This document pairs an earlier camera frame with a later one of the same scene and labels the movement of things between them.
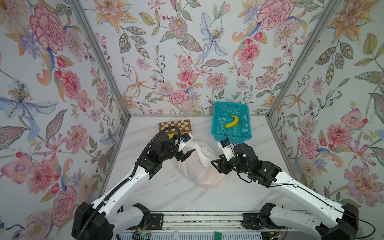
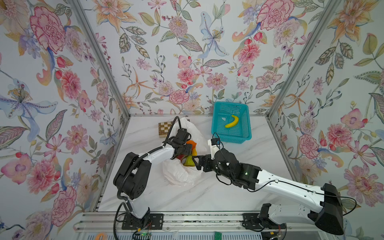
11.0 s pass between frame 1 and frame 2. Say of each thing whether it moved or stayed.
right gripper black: moved
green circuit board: stayed
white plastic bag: moved
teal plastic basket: stayed
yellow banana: stayed
